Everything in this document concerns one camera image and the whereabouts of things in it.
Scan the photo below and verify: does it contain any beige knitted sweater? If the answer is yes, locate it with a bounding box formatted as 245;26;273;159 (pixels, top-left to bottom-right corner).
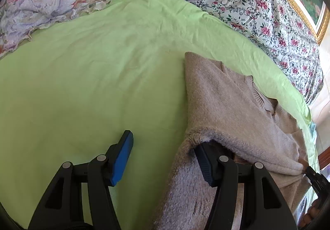
151;52;314;230

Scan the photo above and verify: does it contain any pastel floral quilt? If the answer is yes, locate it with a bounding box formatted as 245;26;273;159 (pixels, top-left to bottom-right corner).
0;0;131;59

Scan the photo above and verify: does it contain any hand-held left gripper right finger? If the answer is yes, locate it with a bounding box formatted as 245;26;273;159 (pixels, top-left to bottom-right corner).
193;142;296;230

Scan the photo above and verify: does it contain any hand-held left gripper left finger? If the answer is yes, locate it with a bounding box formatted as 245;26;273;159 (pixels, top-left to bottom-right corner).
28;130;134;230

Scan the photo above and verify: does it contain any light green blanket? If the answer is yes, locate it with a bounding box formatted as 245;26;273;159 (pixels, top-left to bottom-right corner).
0;0;320;230

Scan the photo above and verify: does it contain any person's right hand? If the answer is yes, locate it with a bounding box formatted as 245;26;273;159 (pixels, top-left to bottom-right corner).
299;199;322;229

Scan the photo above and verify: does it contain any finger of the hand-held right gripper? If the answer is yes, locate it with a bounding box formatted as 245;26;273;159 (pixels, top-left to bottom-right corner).
305;165;330;198

